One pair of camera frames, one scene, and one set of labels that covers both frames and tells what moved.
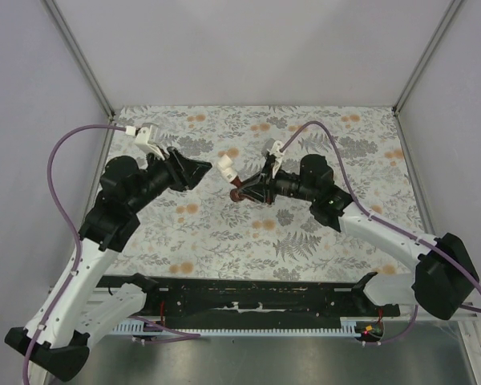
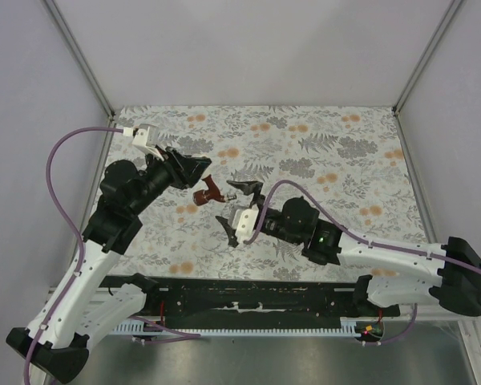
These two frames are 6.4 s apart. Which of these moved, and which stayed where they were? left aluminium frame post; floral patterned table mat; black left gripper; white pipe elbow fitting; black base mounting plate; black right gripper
Moved: black right gripper; white pipe elbow fitting
Stayed: black base mounting plate; floral patterned table mat; black left gripper; left aluminium frame post
